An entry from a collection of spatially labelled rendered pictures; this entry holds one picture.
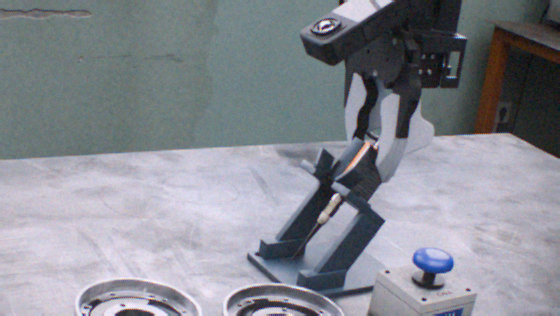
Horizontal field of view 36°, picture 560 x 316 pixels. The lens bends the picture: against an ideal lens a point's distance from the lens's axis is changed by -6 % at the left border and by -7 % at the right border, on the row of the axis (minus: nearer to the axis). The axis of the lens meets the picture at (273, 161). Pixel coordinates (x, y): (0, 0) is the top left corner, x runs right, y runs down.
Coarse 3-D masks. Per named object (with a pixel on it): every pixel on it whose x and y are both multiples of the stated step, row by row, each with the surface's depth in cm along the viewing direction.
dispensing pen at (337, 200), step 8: (352, 144) 87; (360, 144) 87; (376, 144) 88; (344, 152) 87; (352, 152) 87; (344, 160) 87; (336, 168) 87; (344, 168) 86; (328, 176) 87; (336, 176) 86; (336, 192) 87; (336, 200) 87; (344, 200) 87; (328, 208) 87; (336, 208) 87; (320, 216) 87; (328, 216) 87; (320, 224) 87; (312, 232) 87; (304, 240) 88
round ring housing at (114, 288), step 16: (96, 288) 72; (112, 288) 74; (128, 288) 74; (144, 288) 75; (160, 288) 74; (176, 288) 74; (80, 304) 70; (96, 304) 72; (128, 304) 72; (144, 304) 73; (176, 304) 74; (192, 304) 72
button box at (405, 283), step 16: (384, 272) 82; (400, 272) 82; (416, 272) 82; (448, 272) 83; (384, 288) 81; (400, 288) 79; (416, 288) 79; (432, 288) 80; (448, 288) 80; (464, 288) 81; (384, 304) 81; (400, 304) 79; (416, 304) 77; (432, 304) 77; (448, 304) 78; (464, 304) 80
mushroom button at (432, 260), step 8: (424, 248) 81; (432, 248) 81; (416, 256) 80; (424, 256) 79; (432, 256) 79; (440, 256) 80; (448, 256) 80; (416, 264) 79; (424, 264) 79; (432, 264) 79; (440, 264) 79; (448, 264) 79; (424, 272) 81; (432, 272) 79; (440, 272) 79; (432, 280) 80
